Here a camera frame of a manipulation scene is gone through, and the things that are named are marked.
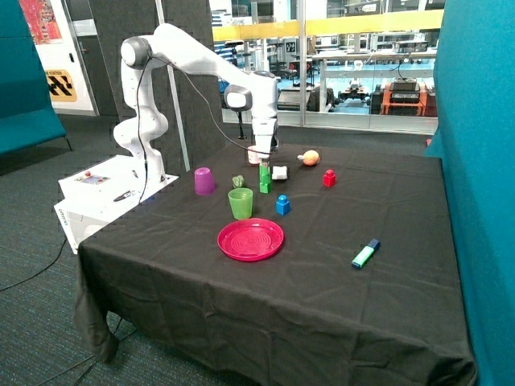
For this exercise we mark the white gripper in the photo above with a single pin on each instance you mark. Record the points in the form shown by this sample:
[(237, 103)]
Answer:
[(265, 136)]

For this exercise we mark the green block back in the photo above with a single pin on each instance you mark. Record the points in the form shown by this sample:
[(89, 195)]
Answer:
[(264, 169)]

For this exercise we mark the green block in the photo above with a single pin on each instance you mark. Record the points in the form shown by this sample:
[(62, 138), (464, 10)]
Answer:
[(265, 188), (264, 169), (265, 179)]

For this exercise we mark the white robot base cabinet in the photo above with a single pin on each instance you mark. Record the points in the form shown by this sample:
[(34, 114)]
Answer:
[(100, 194)]

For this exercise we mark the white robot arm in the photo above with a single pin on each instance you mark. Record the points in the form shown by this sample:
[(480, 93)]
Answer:
[(256, 92)]

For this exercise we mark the pink mug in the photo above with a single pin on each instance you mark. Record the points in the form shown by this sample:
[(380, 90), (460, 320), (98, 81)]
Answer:
[(253, 155)]

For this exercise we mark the white sponge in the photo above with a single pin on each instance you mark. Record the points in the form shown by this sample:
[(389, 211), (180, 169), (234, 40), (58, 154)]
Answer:
[(279, 173)]

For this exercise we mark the small green toy pepper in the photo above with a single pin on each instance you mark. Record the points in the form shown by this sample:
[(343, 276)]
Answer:
[(238, 181)]

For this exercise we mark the orange toy fruit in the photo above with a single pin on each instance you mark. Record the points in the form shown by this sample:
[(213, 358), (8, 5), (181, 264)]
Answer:
[(309, 158)]

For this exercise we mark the green plastic cup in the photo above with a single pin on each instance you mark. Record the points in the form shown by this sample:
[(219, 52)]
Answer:
[(241, 203)]

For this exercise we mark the blue block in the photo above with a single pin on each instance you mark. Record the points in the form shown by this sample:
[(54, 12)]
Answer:
[(282, 205)]

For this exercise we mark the red block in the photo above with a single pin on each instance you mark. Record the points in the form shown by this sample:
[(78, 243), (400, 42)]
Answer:
[(329, 178)]

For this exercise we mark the purple upturned cup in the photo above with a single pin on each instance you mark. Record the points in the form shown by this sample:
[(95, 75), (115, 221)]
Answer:
[(203, 181)]

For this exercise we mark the pink plastic plate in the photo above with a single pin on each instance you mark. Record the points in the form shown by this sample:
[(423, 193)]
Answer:
[(250, 240)]

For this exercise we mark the black tablecloth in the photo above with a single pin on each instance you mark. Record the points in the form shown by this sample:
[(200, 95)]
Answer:
[(304, 316)]

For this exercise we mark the green highlighter marker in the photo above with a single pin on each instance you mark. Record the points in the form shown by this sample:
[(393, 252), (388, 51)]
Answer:
[(363, 255)]

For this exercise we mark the teal sofa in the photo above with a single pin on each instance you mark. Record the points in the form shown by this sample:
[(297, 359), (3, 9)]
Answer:
[(27, 116)]

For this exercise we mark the black camera tripod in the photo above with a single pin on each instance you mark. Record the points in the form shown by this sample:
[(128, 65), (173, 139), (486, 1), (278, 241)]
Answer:
[(241, 135)]

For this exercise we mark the teal partition wall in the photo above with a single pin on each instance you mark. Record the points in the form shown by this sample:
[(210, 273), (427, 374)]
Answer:
[(474, 84)]

